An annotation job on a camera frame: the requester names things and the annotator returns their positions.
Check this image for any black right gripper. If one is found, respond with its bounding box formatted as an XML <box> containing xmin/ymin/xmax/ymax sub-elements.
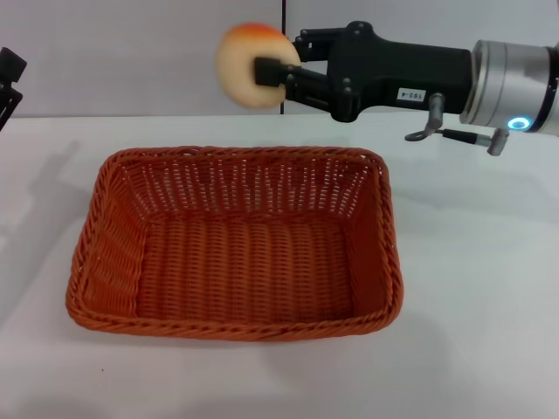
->
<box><xmin>254</xmin><ymin>19</ymin><xmax>475</xmax><ymax>124</ymax></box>

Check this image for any toy peach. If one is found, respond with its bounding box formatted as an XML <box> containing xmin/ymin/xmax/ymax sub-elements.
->
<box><xmin>215</xmin><ymin>22</ymin><xmax>302</xmax><ymax>110</ymax></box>

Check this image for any orange woven plastic basket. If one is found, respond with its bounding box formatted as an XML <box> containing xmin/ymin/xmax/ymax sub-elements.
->
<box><xmin>65</xmin><ymin>146</ymin><xmax>404</xmax><ymax>341</ymax></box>

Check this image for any grey right arm cable connector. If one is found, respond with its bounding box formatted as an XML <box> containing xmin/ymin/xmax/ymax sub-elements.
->
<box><xmin>404</xmin><ymin>92</ymin><xmax>511</xmax><ymax>156</ymax></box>

